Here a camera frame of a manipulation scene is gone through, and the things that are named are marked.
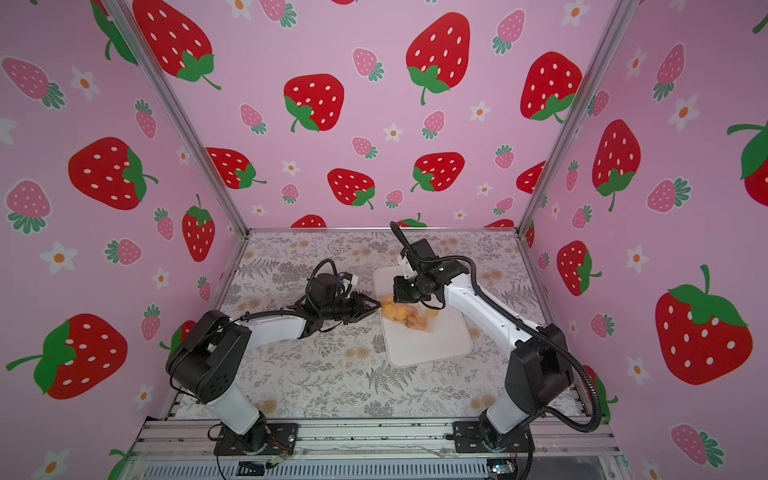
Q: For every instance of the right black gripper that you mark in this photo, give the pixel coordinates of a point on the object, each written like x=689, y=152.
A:
x=405, y=288

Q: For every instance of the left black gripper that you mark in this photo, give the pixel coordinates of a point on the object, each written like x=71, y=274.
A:
x=359, y=310

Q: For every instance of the pile of round cookies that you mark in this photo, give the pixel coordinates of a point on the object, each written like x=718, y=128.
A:
x=405, y=315

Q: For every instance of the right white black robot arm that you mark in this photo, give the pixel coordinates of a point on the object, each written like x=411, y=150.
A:
x=540, y=366

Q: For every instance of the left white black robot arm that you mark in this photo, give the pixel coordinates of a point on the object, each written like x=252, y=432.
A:
x=207, y=360

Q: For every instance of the white rectangular tray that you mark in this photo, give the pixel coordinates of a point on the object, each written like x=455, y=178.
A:
x=414, y=334

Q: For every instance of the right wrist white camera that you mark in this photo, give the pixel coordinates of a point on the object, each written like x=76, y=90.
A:
x=406, y=267

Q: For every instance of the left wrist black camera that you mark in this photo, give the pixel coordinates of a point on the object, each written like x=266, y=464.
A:
x=324, y=287

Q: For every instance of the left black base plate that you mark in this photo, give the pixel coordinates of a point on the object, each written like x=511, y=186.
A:
x=261, y=439

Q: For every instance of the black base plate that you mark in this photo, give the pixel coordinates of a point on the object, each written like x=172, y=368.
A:
x=474, y=436
x=261, y=439

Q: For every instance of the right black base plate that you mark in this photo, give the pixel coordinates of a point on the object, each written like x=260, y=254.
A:
x=474, y=436

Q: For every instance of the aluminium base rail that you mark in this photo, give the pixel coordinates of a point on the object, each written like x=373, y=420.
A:
x=396, y=448

